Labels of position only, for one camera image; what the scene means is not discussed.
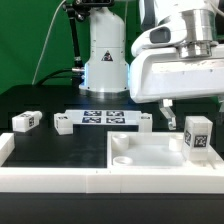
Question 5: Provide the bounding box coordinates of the white square table top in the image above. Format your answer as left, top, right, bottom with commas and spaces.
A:
107, 132, 217, 169

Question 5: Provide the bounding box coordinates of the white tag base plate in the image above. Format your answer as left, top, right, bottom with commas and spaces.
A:
65, 110, 141, 125

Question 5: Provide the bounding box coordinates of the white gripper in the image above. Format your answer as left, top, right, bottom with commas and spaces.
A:
130, 19, 224, 130

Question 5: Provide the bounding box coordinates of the white U-shaped obstacle fence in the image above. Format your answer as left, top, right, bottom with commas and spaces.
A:
0, 133, 224, 194

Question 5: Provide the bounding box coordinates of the black cable connector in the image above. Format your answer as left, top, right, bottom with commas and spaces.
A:
36, 67, 85, 86

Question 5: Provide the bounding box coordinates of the grey cable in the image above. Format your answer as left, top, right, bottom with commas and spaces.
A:
31, 0, 68, 86

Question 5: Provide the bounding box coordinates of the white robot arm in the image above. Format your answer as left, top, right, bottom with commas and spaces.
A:
80, 0, 224, 129

